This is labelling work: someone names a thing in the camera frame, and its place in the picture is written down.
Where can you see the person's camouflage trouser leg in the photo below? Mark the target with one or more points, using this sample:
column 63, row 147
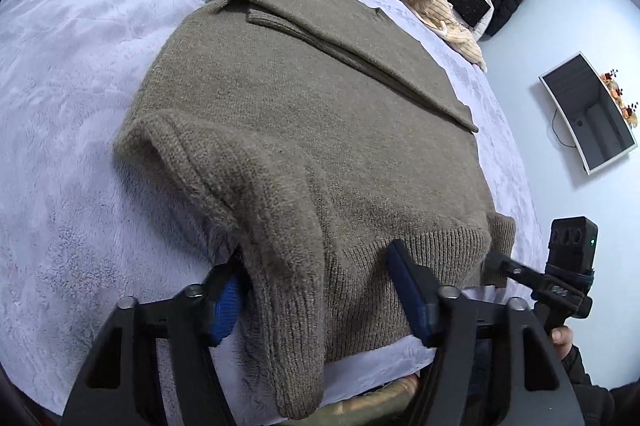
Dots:
column 370, row 406

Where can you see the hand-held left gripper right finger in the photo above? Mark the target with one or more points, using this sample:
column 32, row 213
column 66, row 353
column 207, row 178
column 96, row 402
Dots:
column 410, row 301

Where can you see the cream striped garment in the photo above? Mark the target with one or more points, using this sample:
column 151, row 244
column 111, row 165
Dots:
column 450, row 25

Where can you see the wall-mounted television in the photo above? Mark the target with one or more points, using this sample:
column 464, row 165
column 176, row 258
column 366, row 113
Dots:
column 590, row 115

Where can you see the brown knitted sweater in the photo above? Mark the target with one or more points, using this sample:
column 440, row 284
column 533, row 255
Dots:
column 300, row 130

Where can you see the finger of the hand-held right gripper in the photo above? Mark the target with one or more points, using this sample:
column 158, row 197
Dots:
column 510, row 267

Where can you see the orange artificial flowers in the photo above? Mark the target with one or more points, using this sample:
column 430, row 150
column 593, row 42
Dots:
column 617, row 93

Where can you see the person's right hand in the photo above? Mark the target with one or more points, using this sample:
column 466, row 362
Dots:
column 562, row 341

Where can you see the lavender plush blanket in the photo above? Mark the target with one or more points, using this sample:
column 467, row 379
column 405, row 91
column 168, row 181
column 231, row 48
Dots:
column 75, row 105

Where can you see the person's right forearm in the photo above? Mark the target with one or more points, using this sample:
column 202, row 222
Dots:
column 600, row 401

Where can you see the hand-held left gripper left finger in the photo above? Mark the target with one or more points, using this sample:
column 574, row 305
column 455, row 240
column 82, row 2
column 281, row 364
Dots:
column 225, row 306

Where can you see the black jacket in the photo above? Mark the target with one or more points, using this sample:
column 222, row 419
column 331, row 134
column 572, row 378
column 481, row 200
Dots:
column 510, row 0

